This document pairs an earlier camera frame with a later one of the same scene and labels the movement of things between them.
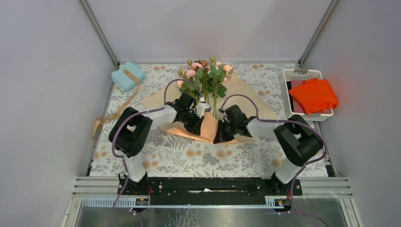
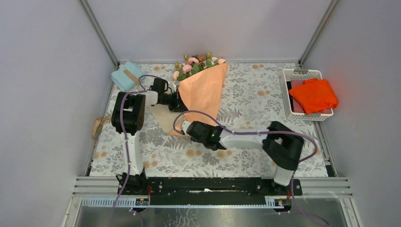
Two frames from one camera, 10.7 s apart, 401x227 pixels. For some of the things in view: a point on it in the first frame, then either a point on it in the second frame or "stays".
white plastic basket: (293, 74) stays
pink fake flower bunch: (205, 79) -> (196, 64)
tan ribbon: (99, 122) stays
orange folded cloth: (315, 96) stays
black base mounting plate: (176, 191) stays
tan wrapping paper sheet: (238, 93) -> (201, 94)
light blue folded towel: (122, 81) stays
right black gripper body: (227, 130) -> (204, 143)
